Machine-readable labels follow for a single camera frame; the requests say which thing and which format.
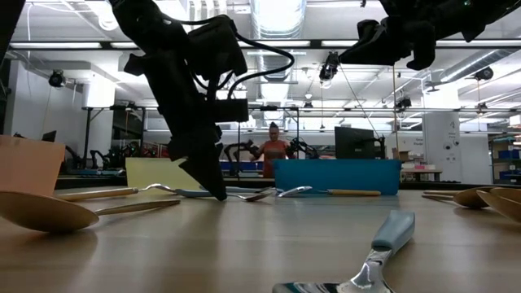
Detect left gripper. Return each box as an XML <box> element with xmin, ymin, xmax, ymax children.
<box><xmin>124</xmin><ymin>48</ymin><xmax>249</xmax><ymax>202</ymax></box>

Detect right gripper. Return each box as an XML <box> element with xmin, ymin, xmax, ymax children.
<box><xmin>339</xmin><ymin>0</ymin><xmax>469</xmax><ymax>71</ymax></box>

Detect blue-handled metal spoon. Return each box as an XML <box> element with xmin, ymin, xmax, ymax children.
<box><xmin>174</xmin><ymin>187</ymin><xmax>274</xmax><ymax>203</ymax></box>
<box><xmin>271</xmin><ymin>209</ymin><xmax>417</xmax><ymax>293</ymax></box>

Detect yellow-handled metal spoon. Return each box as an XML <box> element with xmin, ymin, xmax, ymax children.
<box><xmin>55</xmin><ymin>182</ymin><xmax>180</xmax><ymax>203</ymax></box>

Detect yellow-handled metal utensil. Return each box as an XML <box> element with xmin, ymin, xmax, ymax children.
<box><xmin>276</xmin><ymin>185</ymin><xmax>383</xmax><ymax>199</ymax></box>

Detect red bin shelf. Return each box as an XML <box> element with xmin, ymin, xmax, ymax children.
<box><xmin>140</xmin><ymin>141</ymin><xmax>177</xmax><ymax>159</ymax></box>

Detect blue background bin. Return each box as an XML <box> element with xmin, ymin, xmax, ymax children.
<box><xmin>219</xmin><ymin>160</ymin><xmax>265</xmax><ymax>172</ymax></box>

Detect yellow plastic bin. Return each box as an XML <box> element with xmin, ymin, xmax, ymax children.
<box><xmin>125</xmin><ymin>157</ymin><xmax>215</xmax><ymax>191</ymax></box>

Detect person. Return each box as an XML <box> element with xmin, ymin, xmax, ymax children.
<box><xmin>251</xmin><ymin>120</ymin><xmax>297</xmax><ymax>179</ymax></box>

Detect black computer monitor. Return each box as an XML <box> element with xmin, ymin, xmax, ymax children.
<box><xmin>334</xmin><ymin>126</ymin><xmax>387</xmax><ymax>160</ymax></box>

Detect cardboard box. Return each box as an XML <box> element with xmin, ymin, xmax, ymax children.
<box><xmin>392</xmin><ymin>147</ymin><xmax>412</xmax><ymax>163</ymax></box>

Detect background table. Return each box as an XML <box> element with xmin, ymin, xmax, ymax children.
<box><xmin>401</xmin><ymin>168</ymin><xmax>444</xmax><ymax>183</ymax></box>

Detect blue plastic bin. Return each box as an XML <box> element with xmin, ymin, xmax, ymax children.
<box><xmin>272</xmin><ymin>158</ymin><xmax>403</xmax><ymax>196</ymax></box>

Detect storage shelf with bins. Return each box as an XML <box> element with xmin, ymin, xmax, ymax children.
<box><xmin>487</xmin><ymin>133</ymin><xmax>521</xmax><ymax>185</ymax></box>

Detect orange plastic bin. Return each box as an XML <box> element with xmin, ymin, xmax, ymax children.
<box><xmin>0</xmin><ymin>134</ymin><xmax>67</xmax><ymax>197</ymax></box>

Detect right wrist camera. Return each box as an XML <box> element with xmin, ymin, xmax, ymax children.
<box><xmin>357</xmin><ymin>19</ymin><xmax>387</xmax><ymax>45</ymax></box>

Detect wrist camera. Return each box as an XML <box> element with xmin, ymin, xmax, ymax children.
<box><xmin>357</xmin><ymin>19</ymin><xmax>387</xmax><ymax>45</ymax></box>
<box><xmin>186</xmin><ymin>15</ymin><xmax>248</xmax><ymax>81</ymax></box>

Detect black overhead camera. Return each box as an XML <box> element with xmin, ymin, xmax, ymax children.
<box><xmin>318</xmin><ymin>50</ymin><xmax>341</xmax><ymax>82</ymax></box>

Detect hanging cable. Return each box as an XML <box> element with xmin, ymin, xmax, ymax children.
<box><xmin>390</xmin><ymin>63</ymin><xmax>399</xmax><ymax>160</ymax></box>

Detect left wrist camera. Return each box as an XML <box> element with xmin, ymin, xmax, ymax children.
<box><xmin>186</xmin><ymin>15</ymin><xmax>248</xmax><ymax>81</ymax></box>

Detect silver ceiling duct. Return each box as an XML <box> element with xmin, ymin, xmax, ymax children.
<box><xmin>248</xmin><ymin>0</ymin><xmax>307</xmax><ymax>105</ymax></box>

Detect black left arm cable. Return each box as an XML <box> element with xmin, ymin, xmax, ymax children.
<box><xmin>225</xmin><ymin>34</ymin><xmax>296</xmax><ymax>101</ymax></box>

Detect black table edge rail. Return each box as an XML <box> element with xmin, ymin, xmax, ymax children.
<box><xmin>55</xmin><ymin>175</ymin><xmax>521</xmax><ymax>191</ymax></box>

